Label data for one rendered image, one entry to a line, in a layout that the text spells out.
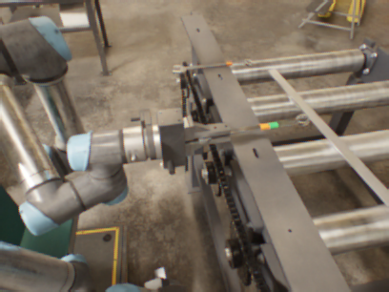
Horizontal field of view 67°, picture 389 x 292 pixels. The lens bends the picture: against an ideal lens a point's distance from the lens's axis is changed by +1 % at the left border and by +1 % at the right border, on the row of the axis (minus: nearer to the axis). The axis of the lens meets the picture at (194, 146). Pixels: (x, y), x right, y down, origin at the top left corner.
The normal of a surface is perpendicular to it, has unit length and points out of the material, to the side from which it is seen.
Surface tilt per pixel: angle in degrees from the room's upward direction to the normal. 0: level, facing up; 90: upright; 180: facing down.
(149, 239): 0
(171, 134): 90
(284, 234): 0
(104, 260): 0
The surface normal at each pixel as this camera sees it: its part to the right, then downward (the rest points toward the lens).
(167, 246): 0.00, -0.70
